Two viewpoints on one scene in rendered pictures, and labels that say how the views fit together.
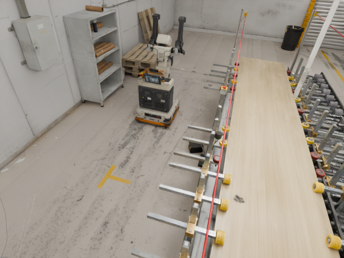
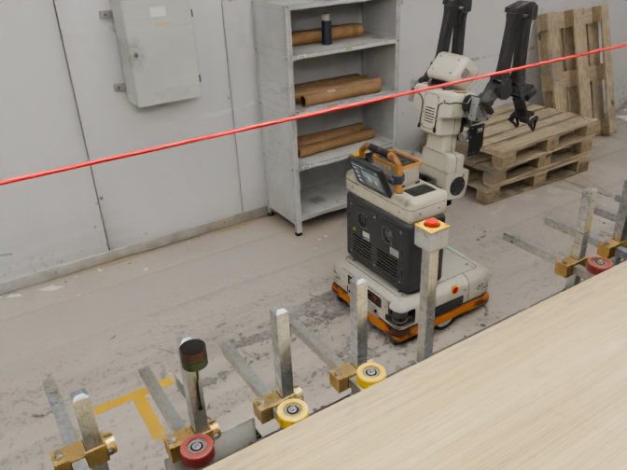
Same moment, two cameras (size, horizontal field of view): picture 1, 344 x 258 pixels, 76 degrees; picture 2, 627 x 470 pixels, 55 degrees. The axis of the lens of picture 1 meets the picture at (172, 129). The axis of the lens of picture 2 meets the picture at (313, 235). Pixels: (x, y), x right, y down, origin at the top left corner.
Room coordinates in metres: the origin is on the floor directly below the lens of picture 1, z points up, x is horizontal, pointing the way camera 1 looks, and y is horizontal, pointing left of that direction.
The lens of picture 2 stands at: (0.91, -1.38, 2.01)
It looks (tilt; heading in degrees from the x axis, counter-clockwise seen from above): 28 degrees down; 44
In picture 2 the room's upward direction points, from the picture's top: 2 degrees counter-clockwise
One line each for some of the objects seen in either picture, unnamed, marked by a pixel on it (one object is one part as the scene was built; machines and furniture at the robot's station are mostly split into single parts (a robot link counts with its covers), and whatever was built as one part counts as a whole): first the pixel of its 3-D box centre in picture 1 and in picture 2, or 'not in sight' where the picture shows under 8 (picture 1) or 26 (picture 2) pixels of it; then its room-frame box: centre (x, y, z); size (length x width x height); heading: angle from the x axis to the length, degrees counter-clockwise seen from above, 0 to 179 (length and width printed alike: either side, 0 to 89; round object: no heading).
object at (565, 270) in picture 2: not in sight; (572, 264); (2.95, -0.73, 0.84); 0.14 x 0.06 x 0.05; 165
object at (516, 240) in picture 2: (218, 89); (550, 256); (2.96, -0.65, 0.84); 0.43 x 0.03 x 0.04; 75
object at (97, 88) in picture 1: (99, 58); (329, 111); (4.07, 1.46, 0.78); 0.90 x 0.45 x 1.55; 165
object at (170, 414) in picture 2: (195, 157); (170, 415); (1.51, -0.24, 0.84); 0.43 x 0.03 x 0.04; 75
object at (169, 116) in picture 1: (158, 109); (409, 281); (3.38, 0.27, 0.16); 0.67 x 0.64 x 0.25; 165
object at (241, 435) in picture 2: not in sight; (212, 450); (1.56, -0.35, 0.75); 0.26 x 0.01 x 0.10; 165
